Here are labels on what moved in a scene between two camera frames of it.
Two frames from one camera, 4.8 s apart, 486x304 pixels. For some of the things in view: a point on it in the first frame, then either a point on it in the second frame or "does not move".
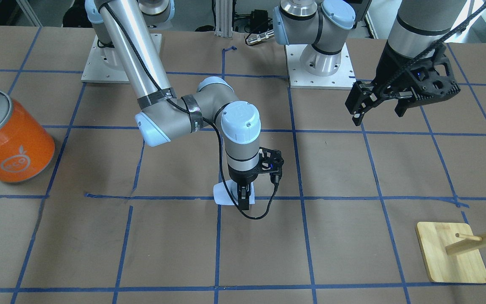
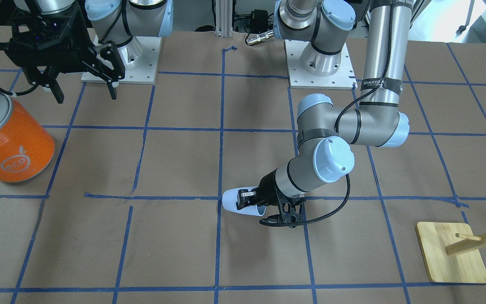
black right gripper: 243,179 to 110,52
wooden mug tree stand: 451,253 does not move
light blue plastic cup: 221,196 to 229,200
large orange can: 10,142 does not move
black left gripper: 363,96 to 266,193
